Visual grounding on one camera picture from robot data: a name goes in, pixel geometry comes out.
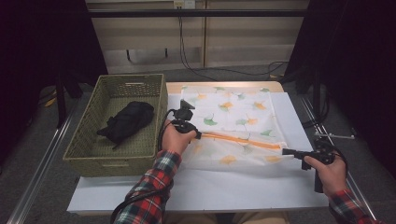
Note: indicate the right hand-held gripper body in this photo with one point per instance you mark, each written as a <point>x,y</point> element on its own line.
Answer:
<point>325,151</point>

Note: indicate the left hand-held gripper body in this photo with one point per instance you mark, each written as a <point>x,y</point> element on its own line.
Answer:
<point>183,116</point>

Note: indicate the white leaf print mesh bag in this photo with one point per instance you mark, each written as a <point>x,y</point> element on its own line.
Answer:
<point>236,115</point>

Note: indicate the black cloth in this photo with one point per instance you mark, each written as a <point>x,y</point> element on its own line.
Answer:
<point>129,121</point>

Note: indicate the green woven basket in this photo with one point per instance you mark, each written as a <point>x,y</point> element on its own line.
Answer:
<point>124,90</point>

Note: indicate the person's left hand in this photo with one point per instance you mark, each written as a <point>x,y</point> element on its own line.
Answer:
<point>176,141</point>

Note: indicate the person's right hand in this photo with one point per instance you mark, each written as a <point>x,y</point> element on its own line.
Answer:
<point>334,177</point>

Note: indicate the black metal stand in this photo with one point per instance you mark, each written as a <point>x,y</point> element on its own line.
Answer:
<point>316,93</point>
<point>61,102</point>

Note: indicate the black curtain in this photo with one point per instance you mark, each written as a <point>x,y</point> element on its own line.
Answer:
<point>358,62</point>
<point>37,56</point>

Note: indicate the black horizontal bar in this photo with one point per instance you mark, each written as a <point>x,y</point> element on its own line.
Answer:
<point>193,13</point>

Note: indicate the yellow floor tag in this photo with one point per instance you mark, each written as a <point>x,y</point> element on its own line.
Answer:
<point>49,102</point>

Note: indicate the white wall socket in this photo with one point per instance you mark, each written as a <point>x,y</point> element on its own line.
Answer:
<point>184,3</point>

